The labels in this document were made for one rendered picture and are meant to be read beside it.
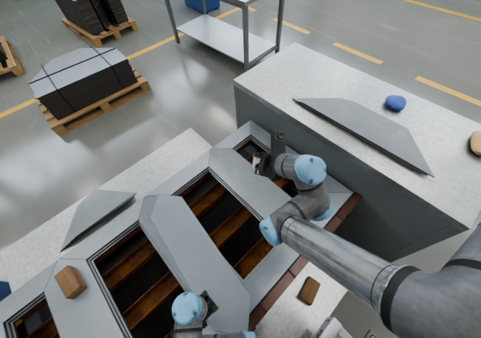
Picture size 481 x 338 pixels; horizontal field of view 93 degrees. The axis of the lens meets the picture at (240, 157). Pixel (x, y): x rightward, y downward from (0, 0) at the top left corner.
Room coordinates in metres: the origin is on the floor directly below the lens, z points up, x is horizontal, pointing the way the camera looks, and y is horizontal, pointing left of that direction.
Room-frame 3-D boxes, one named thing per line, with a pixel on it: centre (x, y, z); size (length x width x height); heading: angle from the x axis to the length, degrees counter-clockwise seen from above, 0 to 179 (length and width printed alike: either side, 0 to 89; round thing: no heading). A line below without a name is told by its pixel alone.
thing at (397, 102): (0.90, -0.85, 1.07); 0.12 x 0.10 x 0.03; 146
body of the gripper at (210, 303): (0.05, 0.17, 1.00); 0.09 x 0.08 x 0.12; 130
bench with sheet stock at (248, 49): (3.45, 0.12, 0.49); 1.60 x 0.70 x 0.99; 43
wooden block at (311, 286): (0.10, -0.27, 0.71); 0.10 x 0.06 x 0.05; 142
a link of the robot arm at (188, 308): (0.04, 0.18, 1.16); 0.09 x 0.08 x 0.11; 0
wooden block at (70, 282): (0.18, 0.75, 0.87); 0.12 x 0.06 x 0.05; 45
